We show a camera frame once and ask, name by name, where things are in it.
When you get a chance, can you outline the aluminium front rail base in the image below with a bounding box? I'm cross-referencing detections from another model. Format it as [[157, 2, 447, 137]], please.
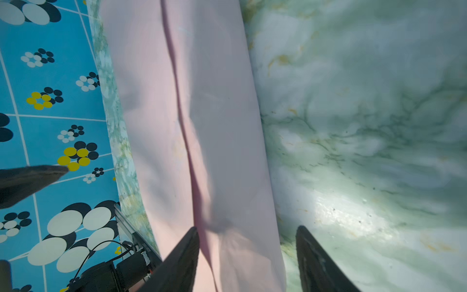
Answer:
[[114, 203, 162, 271]]

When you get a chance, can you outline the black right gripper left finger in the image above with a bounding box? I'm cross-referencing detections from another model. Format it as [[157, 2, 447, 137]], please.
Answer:
[[139, 227, 199, 292]]

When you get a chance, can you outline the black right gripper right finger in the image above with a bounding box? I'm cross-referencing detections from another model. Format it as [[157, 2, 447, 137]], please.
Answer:
[[296, 225, 360, 292]]

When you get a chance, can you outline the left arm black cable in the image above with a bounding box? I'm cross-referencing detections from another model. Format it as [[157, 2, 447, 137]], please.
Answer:
[[71, 238, 136, 282]]

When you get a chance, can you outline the purple wrapping paper sheet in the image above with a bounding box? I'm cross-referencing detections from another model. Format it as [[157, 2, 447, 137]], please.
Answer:
[[99, 1, 286, 292]]

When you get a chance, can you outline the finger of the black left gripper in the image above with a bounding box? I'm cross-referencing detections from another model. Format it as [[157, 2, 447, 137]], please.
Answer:
[[1, 165, 69, 209]]

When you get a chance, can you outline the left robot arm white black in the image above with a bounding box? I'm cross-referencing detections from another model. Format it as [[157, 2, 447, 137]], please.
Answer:
[[1, 165, 150, 292]]

